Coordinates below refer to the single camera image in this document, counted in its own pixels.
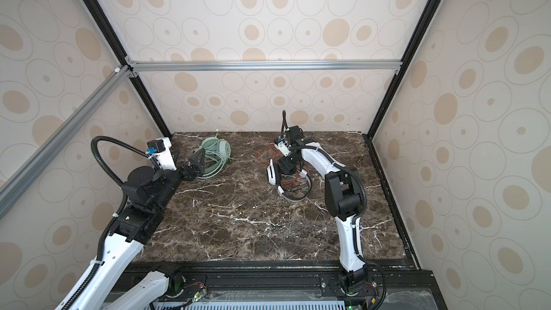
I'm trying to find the red headphone cable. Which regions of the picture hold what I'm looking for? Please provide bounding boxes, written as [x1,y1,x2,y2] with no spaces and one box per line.
[255,135,313,192]

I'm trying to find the white black headphones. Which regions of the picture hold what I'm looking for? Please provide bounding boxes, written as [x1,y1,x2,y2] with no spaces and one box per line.
[266,159,312,203]

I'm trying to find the mint green headphones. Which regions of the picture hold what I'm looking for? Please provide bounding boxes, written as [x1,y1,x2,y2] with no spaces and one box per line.
[199,136,231,179]

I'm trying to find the left slanted aluminium frame bar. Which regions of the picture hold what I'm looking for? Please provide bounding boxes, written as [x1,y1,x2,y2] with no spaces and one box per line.
[1,65,131,217]

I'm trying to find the horizontal aluminium frame bar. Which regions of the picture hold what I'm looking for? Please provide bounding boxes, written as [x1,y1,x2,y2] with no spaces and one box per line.
[129,60,403,72]

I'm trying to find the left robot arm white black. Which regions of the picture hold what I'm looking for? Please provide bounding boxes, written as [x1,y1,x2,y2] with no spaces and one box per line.
[58,136,206,309]

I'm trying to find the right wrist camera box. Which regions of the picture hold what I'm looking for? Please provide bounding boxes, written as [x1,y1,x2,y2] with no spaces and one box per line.
[274,126,304,156]

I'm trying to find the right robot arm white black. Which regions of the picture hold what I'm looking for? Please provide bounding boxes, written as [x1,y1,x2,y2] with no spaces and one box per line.
[267,138,387,304]

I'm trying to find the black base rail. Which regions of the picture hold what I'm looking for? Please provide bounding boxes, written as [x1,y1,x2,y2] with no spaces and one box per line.
[95,260,447,309]

